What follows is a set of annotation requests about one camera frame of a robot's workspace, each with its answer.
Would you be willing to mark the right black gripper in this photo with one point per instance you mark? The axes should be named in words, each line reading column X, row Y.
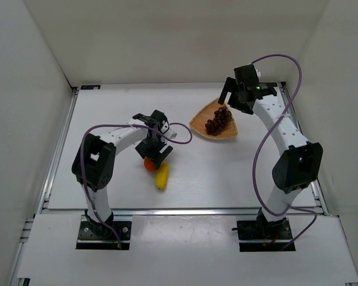
column 232, row 95

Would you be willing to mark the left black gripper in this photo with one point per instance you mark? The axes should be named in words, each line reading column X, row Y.
column 154, row 151

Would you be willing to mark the fake orange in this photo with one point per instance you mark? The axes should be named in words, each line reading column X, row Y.
column 149, row 165

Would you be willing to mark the purple fake grape bunch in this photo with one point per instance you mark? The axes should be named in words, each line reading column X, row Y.
column 221, row 119

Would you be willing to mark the yellow fake fruit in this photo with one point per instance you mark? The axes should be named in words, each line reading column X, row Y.
column 161, row 178

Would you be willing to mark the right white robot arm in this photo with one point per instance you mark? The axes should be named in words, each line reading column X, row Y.
column 271, row 111

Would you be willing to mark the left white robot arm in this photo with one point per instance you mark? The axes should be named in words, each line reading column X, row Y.
column 94, row 163

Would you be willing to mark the woven triangular fruit bowl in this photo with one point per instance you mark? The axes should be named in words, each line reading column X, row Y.
column 197, row 123

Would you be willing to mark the right blue corner label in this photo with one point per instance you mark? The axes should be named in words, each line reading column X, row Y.
column 266, row 85

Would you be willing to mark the blue corner label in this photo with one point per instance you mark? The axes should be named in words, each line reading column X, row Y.
column 266, row 85
column 90, row 87

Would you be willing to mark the left blue corner label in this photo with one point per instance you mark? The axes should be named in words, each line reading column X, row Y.
column 90, row 87

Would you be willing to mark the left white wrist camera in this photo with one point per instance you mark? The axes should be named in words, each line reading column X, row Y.
column 168, row 132

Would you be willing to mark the right aluminium frame rail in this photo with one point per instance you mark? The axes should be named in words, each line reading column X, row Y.
column 307, row 157

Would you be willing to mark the aluminium frame rail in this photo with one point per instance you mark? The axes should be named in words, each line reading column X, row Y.
column 307, row 157
column 45, row 191
column 186, row 212

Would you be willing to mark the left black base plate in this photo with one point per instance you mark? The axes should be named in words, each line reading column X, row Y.
column 98, row 237

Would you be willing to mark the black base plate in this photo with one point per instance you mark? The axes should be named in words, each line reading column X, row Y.
column 252, row 238
column 98, row 237

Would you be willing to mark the left aluminium frame rail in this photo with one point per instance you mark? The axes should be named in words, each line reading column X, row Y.
column 45, row 191

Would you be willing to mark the front aluminium frame rail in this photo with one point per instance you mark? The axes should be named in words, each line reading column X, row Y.
column 186, row 212

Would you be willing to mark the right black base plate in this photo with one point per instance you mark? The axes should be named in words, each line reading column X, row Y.
column 252, row 238

